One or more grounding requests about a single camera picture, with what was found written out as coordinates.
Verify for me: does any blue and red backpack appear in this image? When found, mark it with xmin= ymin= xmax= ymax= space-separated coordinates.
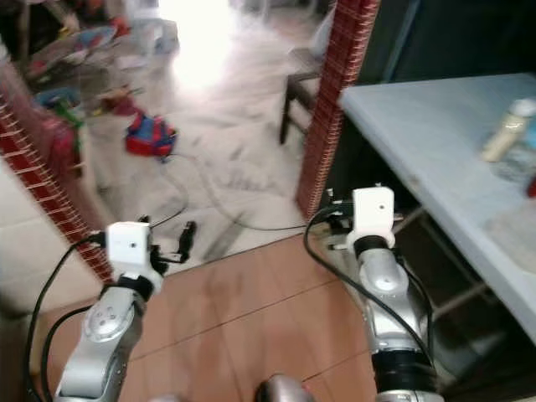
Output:
xmin=124 ymin=113 xmax=178 ymax=160

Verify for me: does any red tiled pillar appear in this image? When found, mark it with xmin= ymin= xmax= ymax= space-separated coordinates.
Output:
xmin=295 ymin=0 xmax=382 ymax=220

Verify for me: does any white plastic table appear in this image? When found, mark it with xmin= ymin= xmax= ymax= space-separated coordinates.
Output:
xmin=339 ymin=73 xmax=536 ymax=344

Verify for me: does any dark wooden stool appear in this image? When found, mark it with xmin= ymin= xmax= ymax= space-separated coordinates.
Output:
xmin=279 ymin=57 xmax=323 ymax=145

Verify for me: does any robot right leg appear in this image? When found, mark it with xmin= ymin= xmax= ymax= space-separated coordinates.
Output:
xmin=255 ymin=374 xmax=321 ymax=402

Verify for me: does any small white drink bottle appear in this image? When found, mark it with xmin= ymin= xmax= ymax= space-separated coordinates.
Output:
xmin=480 ymin=98 xmax=536 ymax=164

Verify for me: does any clear water bottle blue cap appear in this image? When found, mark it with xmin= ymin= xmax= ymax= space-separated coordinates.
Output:
xmin=498 ymin=117 xmax=536 ymax=183

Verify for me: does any blue patterned baby bouncer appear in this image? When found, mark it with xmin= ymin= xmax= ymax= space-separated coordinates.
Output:
xmin=27 ymin=25 xmax=122 ymax=85

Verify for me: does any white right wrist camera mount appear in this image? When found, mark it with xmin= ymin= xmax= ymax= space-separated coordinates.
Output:
xmin=348 ymin=186 xmax=396 ymax=252

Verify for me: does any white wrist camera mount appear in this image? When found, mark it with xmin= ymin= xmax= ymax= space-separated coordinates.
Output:
xmin=106 ymin=221 xmax=164 ymax=290
xmin=348 ymin=186 xmax=396 ymax=252

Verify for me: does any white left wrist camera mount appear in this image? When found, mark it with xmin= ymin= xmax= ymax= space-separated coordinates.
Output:
xmin=106 ymin=221 xmax=164 ymax=290

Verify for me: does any black floor cable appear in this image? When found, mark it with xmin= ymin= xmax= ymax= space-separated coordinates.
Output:
xmin=172 ymin=153 xmax=307 ymax=233

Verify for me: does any white metal table frame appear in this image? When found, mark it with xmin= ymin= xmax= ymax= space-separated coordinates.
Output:
xmin=389 ymin=205 xmax=499 ymax=336

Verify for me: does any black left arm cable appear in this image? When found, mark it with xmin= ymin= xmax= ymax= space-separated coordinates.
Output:
xmin=23 ymin=234 xmax=110 ymax=402

